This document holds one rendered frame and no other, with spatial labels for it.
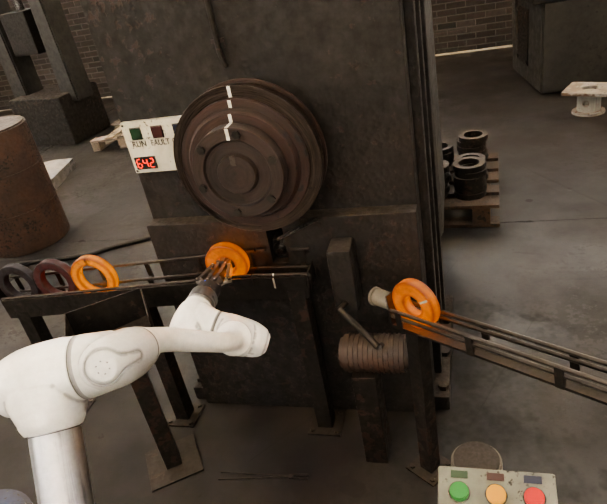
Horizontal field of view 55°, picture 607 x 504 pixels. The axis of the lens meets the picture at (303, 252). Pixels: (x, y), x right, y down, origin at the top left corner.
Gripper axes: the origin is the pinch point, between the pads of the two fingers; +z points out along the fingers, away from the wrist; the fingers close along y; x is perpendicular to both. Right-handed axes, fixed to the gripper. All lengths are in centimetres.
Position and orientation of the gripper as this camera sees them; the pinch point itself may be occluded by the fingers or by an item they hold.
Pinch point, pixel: (226, 258)
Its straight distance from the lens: 201.1
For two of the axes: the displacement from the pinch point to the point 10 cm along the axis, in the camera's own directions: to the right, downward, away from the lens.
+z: 2.2, -5.6, 8.0
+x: -1.9, -8.3, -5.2
